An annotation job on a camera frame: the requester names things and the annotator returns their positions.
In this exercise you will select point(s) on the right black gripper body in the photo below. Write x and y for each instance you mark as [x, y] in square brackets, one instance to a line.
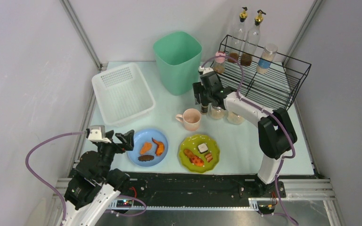
[201, 93]

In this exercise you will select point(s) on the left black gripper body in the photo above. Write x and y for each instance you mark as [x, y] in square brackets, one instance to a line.
[116, 145]

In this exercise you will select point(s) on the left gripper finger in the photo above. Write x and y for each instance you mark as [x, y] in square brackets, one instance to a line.
[120, 136]
[127, 144]

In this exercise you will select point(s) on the small black-lid spice jar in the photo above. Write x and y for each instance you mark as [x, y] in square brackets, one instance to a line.
[204, 109]

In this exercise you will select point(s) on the pink-lid spice shaker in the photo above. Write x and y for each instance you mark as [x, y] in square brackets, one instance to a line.
[219, 62]

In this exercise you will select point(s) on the glass jar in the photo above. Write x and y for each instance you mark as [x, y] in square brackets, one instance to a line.
[217, 112]
[234, 118]

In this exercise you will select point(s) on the glass oil bottle gold spout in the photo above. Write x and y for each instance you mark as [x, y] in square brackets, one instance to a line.
[238, 33]

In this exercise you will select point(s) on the clear bottle blue label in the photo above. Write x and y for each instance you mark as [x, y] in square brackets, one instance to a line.
[269, 52]

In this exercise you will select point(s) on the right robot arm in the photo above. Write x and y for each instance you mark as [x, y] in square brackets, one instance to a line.
[276, 133]

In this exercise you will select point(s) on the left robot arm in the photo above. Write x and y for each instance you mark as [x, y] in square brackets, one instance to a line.
[94, 185]

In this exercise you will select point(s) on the orange fried food piece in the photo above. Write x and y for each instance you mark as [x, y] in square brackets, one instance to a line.
[147, 146]

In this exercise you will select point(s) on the blue round plate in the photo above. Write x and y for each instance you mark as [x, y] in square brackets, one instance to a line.
[140, 138]

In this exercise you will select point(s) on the dark brown sea cucumber toy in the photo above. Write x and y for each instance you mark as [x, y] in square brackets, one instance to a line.
[146, 157]

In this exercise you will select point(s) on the pink ceramic mug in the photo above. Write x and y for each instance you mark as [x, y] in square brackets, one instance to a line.
[190, 119]

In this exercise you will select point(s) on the orange chicken wing toy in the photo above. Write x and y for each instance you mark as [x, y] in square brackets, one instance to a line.
[160, 147]

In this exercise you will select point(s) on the green plastic waste bin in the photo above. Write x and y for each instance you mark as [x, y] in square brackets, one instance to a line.
[178, 56]

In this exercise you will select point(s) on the white plastic perforated basket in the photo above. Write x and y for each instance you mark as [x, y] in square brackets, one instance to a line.
[122, 94]

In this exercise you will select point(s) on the green scalloped plate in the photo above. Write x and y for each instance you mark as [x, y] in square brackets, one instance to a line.
[199, 153]

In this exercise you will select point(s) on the black white sushi cube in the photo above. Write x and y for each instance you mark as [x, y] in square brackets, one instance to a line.
[202, 148]

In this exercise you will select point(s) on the pink bacon strips toy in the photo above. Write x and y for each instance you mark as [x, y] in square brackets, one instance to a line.
[209, 157]

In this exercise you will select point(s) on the orange grilled fish toy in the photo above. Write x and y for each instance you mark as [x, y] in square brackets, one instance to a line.
[193, 158]

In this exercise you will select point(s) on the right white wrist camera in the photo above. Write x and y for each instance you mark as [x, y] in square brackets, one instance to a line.
[204, 70]

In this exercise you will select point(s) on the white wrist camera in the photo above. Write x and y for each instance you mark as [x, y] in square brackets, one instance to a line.
[96, 133]
[204, 70]

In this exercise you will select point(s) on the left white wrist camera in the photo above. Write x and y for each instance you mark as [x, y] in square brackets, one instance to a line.
[96, 133]

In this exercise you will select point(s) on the black wire two-tier rack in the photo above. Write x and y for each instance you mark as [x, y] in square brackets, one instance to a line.
[276, 88]

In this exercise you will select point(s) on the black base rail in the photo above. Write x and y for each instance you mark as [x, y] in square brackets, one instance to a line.
[177, 190]

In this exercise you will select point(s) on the left aluminium frame post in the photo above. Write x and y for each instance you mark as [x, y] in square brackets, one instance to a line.
[75, 21]

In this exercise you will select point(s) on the aluminium frame post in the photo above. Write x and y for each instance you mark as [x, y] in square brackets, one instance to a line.
[315, 7]
[75, 21]

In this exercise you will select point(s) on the right aluminium frame post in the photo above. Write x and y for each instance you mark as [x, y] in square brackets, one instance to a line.
[315, 7]

